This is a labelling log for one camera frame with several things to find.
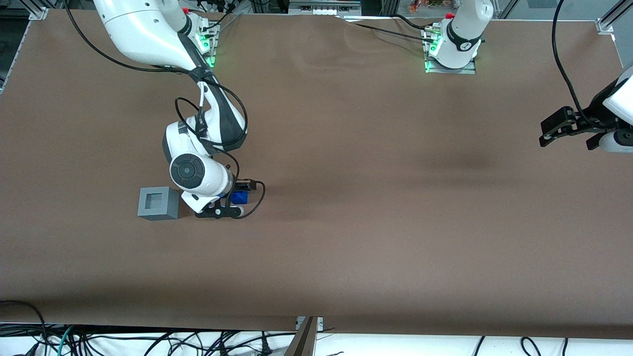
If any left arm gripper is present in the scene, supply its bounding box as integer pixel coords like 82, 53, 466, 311
539, 91, 620, 151

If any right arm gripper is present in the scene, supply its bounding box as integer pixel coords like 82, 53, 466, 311
181, 179, 257, 214

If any gray cube base with hole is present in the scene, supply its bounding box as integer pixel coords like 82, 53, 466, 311
137, 186, 180, 221

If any brown table mat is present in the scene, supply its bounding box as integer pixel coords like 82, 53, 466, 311
0, 9, 633, 340

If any aluminium corner profile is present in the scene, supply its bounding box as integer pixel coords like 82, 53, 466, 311
595, 0, 633, 35

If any white power strip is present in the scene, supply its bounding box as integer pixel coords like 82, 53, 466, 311
289, 1, 362, 16

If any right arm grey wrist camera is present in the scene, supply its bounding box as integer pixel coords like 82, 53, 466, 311
195, 204, 245, 220

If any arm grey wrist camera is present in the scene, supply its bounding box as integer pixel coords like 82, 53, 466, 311
195, 204, 245, 220
598, 130, 633, 153

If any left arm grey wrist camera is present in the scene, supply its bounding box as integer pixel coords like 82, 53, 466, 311
598, 130, 633, 153

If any left arm black wrist cable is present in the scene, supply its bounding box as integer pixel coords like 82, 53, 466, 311
551, 0, 603, 127

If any arm black wrist cable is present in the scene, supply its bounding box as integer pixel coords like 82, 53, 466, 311
551, 0, 603, 127
63, 0, 266, 219

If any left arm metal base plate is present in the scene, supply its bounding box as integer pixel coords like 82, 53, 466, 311
424, 27, 477, 75

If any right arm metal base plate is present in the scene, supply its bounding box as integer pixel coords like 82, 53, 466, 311
197, 20, 217, 69

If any black floor cable bundle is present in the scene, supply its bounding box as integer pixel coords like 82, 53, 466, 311
47, 329, 297, 356

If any aluminium profile post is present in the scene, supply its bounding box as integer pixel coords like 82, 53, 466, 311
284, 316, 320, 356

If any right arm black wrist cable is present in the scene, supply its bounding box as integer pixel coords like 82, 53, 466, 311
63, 0, 266, 219

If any black cable to left base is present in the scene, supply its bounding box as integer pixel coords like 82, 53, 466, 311
336, 14, 442, 44

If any teal cable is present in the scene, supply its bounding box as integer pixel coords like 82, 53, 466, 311
55, 325, 76, 356

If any thick black looped cable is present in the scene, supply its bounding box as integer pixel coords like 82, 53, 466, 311
0, 300, 49, 356

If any aluminium table frame rail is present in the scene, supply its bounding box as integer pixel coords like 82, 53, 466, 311
0, 7, 50, 95

